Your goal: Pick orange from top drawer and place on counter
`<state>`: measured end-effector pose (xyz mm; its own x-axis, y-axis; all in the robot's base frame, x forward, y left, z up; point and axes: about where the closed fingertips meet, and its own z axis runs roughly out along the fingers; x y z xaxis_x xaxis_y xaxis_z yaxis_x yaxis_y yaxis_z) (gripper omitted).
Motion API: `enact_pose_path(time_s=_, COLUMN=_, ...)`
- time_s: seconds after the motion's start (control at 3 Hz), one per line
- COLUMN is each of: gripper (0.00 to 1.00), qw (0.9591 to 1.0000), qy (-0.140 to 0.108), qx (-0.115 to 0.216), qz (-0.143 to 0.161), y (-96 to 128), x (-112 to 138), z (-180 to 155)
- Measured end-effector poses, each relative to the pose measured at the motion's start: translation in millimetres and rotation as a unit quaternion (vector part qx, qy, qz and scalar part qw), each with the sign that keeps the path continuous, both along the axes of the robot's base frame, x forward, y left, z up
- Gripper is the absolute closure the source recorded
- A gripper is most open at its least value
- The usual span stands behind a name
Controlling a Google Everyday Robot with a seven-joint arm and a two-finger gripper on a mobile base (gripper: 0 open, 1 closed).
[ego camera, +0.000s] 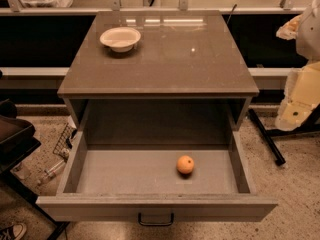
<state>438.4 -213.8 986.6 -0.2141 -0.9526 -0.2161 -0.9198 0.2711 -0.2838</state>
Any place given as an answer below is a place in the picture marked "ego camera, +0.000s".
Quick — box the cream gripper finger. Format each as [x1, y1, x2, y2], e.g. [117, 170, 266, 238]
[275, 62, 320, 131]
[276, 15, 301, 40]

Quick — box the orange fruit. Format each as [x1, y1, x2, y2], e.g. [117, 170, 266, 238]
[176, 155, 194, 175]

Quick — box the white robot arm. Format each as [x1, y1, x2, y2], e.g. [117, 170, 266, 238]
[275, 0, 320, 131]

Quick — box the grey cabinet with counter top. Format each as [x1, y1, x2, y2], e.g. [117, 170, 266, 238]
[58, 11, 259, 122]

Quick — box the open grey top drawer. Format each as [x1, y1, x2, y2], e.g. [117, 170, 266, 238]
[35, 99, 279, 223]

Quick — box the black metal floor stand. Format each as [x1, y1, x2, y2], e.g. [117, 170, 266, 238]
[248, 105, 320, 166]

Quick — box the white paper bowl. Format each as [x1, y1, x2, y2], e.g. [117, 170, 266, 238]
[100, 27, 141, 53]

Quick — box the clear plastic bottle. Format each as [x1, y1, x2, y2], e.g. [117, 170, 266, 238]
[37, 160, 66, 185]

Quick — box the black cart on left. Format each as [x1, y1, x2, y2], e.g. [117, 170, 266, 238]
[0, 99, 69, 240]

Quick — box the black and white sneaker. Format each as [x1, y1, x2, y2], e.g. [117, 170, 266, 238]
[0, 223, 27, 240]

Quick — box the black drawer handle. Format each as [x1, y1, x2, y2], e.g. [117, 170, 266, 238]
[137, 213, 175, 227]

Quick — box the wire mesh basket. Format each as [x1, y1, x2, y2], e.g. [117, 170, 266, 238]
[53, 124, 77, 160]

